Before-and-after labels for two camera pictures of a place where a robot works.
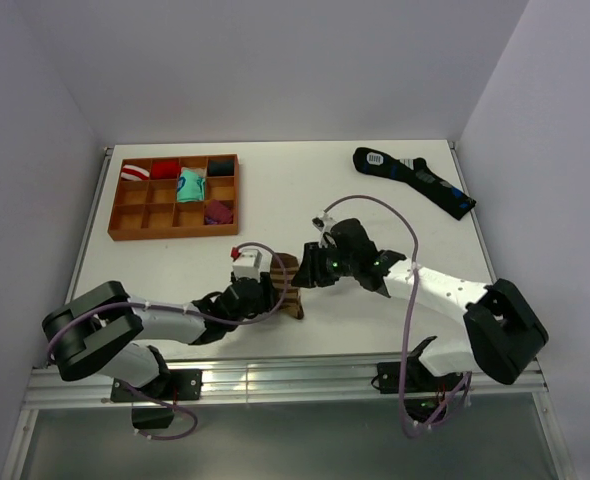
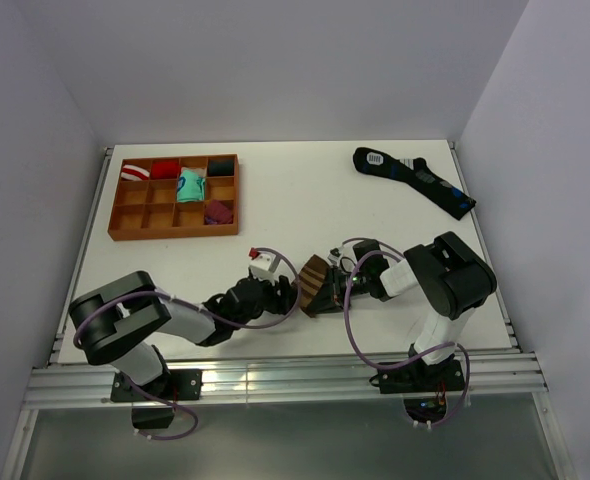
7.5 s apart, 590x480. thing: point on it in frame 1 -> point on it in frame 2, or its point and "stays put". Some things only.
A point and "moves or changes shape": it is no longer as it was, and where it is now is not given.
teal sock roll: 191,184 stays put
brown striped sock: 291,303 moves or changes shape
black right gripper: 310,272 -> 331,297
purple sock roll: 216,213 stays put
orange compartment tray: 172,196 stays put
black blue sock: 415,172 stays put
